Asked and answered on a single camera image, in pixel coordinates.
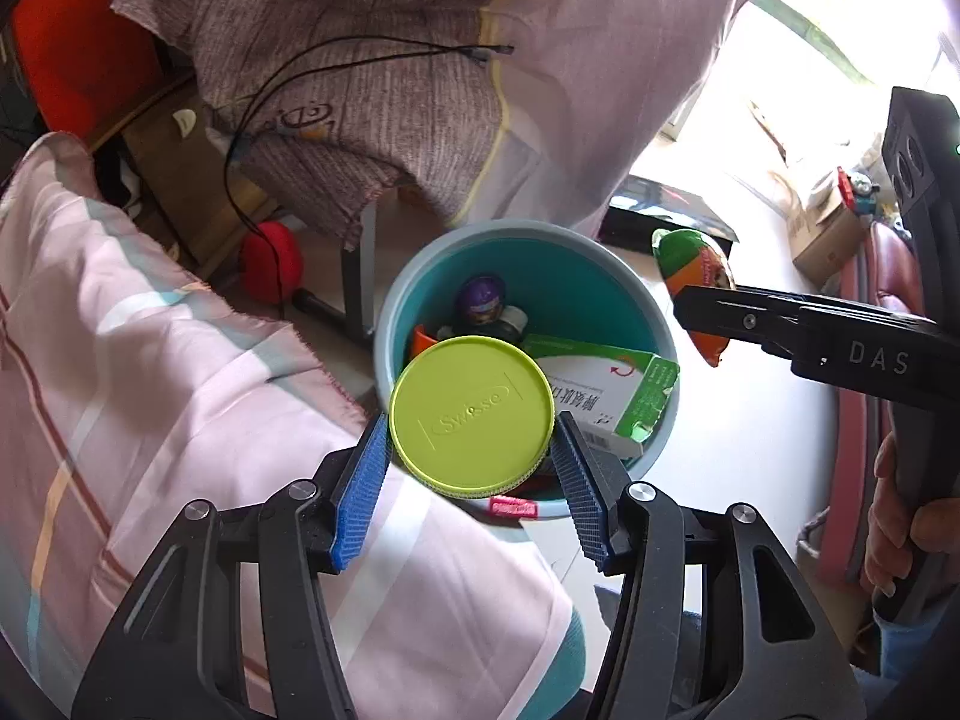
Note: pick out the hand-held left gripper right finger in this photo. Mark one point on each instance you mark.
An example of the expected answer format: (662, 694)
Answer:
(585, 495)

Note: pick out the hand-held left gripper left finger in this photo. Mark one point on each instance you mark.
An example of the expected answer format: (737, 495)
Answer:
(360, 495)

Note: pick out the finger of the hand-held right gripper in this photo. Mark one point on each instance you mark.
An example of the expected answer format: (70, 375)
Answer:
(750, 319)

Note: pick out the orange green packet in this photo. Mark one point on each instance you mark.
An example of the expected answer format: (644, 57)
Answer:
(694, 259)

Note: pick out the green white carton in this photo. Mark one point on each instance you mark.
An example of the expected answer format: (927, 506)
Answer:
(637, 397)

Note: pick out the lime green lid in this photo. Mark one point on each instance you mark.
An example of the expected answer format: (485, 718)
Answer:
(472, 416)

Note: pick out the orange snack packet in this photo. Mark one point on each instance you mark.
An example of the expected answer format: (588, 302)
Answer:
(421, 341)

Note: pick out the teal bin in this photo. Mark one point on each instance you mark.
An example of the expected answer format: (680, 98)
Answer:
(555, 270)

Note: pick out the person's right hand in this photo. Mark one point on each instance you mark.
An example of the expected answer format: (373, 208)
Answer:
(885, 517)

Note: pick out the small colourful toy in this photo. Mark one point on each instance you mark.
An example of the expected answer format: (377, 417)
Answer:
(855, 184)

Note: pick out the cardboard box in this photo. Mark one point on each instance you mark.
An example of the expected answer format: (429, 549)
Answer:
(825, 236)

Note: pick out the black flat board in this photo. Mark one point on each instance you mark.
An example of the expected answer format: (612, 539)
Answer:
(660, 206)

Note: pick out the red cushioned seat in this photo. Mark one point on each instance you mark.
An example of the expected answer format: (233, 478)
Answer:
(851, 465)

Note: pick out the grey metal chair leg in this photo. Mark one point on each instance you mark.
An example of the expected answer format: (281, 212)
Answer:
(356, 277)

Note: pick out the purple round toy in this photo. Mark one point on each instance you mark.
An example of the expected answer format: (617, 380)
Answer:
(484, 300)

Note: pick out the red round object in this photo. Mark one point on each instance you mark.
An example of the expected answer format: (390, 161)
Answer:
(270, 262)

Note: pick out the plaid pink grey sheet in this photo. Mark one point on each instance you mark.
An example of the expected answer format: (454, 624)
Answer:
(150, 360)

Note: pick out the person's blue trousers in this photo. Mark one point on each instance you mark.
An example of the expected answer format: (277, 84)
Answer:
(900, 652)

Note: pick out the grey lilac draped cloth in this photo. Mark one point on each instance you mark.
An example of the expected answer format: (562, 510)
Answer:
(337, 112)

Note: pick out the red box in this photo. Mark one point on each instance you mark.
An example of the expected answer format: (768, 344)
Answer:
(67, 37)

